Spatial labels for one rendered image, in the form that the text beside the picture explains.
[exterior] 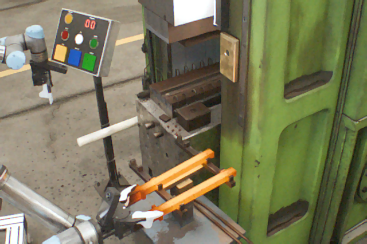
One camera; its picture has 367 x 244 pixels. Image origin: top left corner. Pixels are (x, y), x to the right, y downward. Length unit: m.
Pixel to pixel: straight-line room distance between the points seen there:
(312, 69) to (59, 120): 2.33
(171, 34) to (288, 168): 0.80
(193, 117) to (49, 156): 1.69
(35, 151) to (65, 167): 0.31
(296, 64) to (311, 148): 0.50
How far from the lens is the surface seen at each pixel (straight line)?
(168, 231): 1.82
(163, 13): 1.83
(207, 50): 2.34
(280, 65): 1.68
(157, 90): 2.10
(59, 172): 3.27
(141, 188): 1.59
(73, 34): 2.44
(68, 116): 3.78
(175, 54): 2.24
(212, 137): 2.03
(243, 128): 1.86
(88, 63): 2.35
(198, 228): 1.82
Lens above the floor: 2.11
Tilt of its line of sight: 36 degrees down
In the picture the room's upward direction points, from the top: 2 degrees counter-clockwise
